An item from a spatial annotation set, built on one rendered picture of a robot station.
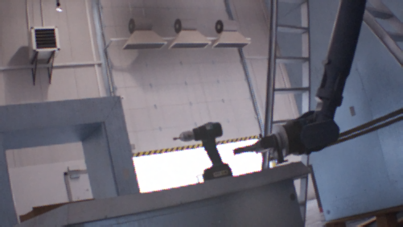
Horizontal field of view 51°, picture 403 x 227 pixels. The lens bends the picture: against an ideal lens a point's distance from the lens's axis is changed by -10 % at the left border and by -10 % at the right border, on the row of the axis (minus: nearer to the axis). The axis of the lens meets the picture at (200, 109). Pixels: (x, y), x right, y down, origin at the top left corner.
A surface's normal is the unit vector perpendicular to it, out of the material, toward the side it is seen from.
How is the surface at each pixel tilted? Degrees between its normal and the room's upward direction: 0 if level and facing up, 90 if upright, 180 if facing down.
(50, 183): 90
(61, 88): 90
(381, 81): 90
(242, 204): 90
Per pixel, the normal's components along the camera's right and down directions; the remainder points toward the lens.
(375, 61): -0.83, 0.08
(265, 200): 0.55, -0.31
